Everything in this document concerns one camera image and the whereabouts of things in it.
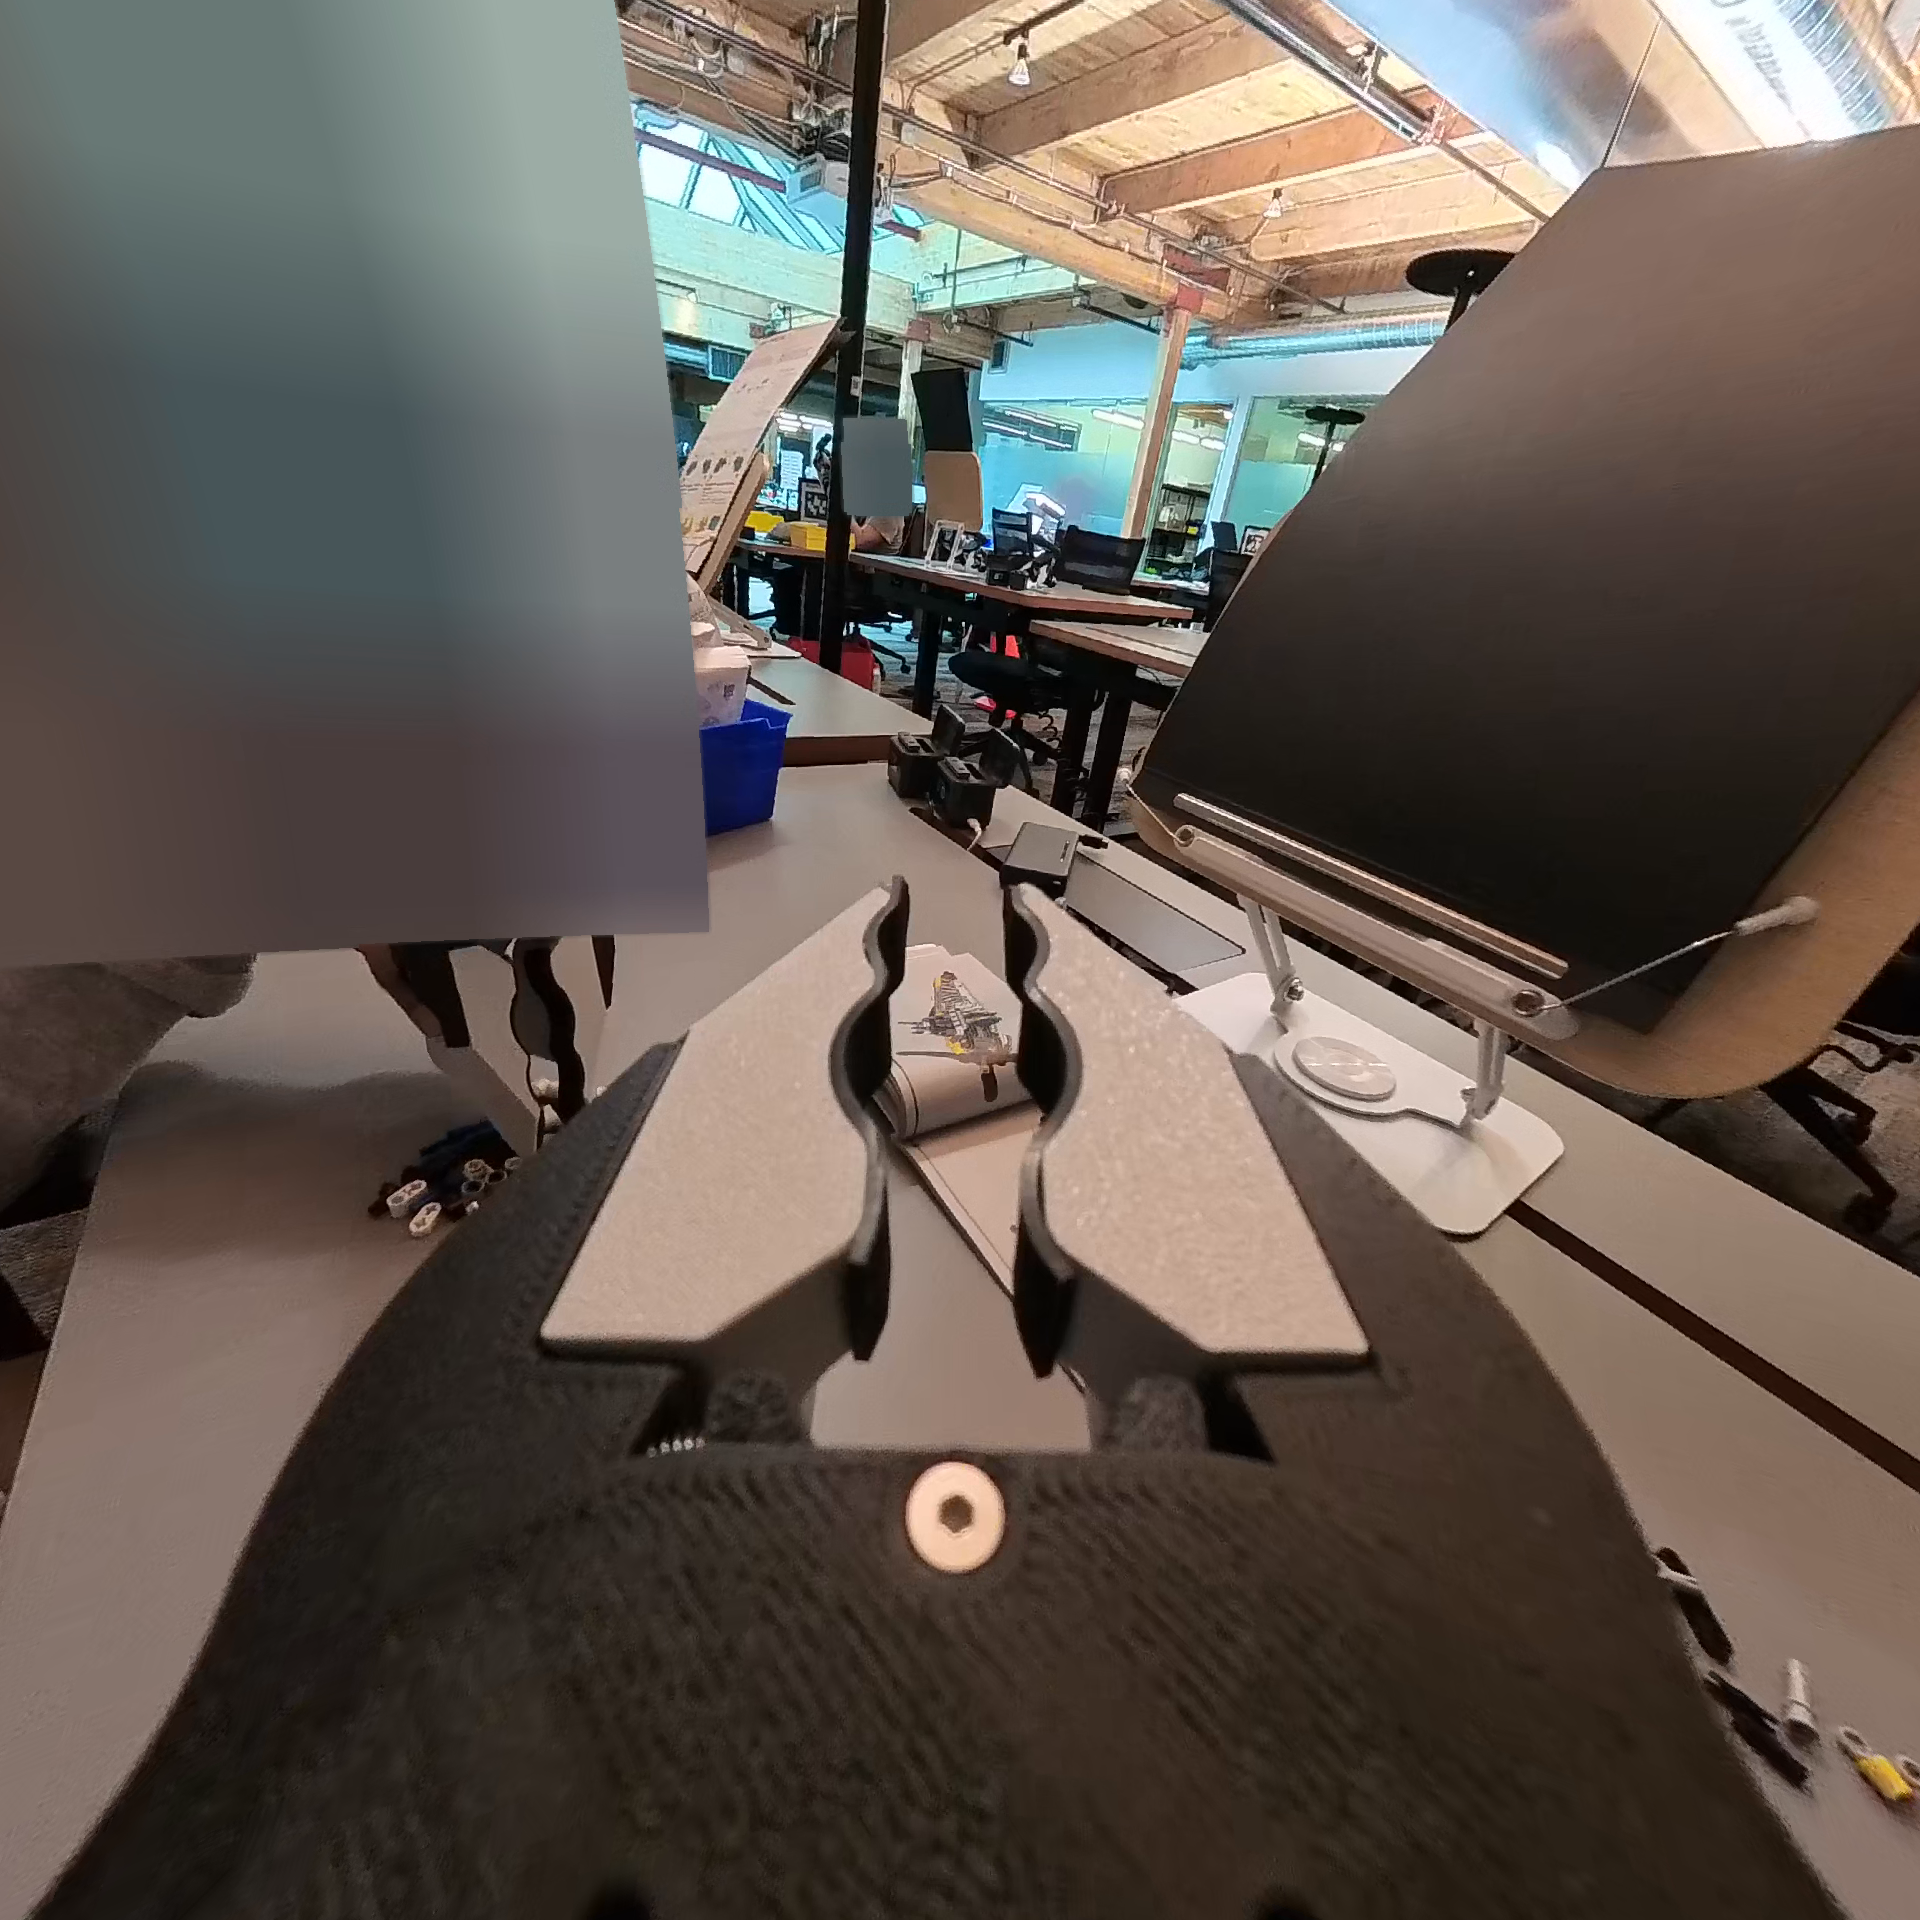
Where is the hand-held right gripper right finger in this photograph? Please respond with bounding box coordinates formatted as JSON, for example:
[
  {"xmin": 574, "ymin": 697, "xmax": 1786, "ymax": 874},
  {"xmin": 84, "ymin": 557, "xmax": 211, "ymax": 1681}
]
[{"xmin": 1002, "ymin": 881, "xmax": 1374, "ymax": 1389}]

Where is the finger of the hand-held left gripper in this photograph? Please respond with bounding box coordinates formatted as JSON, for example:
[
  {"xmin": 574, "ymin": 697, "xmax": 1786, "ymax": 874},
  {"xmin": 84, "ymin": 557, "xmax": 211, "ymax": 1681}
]
[
  {"xmin": 507, "ymin": 936, "xmax": 616, "ymax": 1129},
  {"xmin": 356, "ymin": 941, "xmax": 544, "ymax": 1157}
]

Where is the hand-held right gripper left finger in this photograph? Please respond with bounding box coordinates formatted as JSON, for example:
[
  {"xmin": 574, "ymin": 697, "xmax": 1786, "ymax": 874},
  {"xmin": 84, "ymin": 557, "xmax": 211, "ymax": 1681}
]
[{"xmin": 536, "ymin": 872, "xmax": 915, "ymax": 1374}]

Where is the pile of loose lego parts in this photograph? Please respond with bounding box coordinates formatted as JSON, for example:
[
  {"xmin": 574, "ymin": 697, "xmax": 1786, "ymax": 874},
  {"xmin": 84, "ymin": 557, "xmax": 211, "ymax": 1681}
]
[{"xmin": 368, "ymin": 1121, "xmax": 527, "ymax": 1238}]

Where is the lego instruction booklet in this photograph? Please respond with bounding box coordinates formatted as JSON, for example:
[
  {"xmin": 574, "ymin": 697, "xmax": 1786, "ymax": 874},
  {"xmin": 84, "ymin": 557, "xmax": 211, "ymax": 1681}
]
[{"xmin": 877, "ymin": 941, "xmax": 1051, "ymax": 1298}]

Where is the white metal tablet stand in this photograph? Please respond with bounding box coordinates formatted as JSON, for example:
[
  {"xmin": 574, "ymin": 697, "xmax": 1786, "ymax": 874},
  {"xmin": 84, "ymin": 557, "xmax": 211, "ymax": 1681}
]
[{"xmin": 1170, "ymin": 790, "xmax": 1824, "ymax": 1238}]

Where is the blue plastic bin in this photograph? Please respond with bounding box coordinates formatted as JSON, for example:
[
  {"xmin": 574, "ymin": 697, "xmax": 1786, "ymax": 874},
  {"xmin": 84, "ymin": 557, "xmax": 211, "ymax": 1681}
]
[{"xmin": 701, "ymin": 697, "xmax": 794, "ymax": 837}]

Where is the black battery charger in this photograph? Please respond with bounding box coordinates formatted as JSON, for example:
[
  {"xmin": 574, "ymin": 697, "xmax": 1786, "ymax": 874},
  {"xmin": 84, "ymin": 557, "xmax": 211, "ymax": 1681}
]
[{"xmin": 885, "ymin": 701, "xmax": 1039, "ymax": 829}]

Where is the brown poster board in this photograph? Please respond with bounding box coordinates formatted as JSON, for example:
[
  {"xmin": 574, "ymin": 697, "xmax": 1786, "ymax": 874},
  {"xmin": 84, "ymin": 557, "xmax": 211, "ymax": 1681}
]
[{"xmin": 680, "ymin": 318, "xmax": 840, "ymax": 572}]

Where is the long wooden office desk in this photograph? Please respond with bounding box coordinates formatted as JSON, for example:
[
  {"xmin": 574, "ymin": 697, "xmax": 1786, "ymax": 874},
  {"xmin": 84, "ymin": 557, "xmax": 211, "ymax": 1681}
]
[{"xmin": 736, "ymin": 540, "xmax": 1210, "ymax": 721}]

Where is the large black tablet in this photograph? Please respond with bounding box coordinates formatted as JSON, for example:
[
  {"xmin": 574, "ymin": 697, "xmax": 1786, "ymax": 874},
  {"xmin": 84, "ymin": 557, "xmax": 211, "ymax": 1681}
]
[{"xmin": 1125, "ymin": 141, "xmax": 1920, "ymax": 1104}]

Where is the black office chair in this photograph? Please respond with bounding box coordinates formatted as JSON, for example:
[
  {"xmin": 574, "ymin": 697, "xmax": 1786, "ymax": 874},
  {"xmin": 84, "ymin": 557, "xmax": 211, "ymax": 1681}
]
[{"xmin": 1763, "ymin": 1018, "xmax": 1920, "ymax": 1233}]

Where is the black pole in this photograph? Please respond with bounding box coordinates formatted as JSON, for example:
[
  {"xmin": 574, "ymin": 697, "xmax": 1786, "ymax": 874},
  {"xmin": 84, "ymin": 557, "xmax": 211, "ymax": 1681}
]
[{"xmin": 816, "ymin": 0, "xmax": 890, "ymax": 670}]

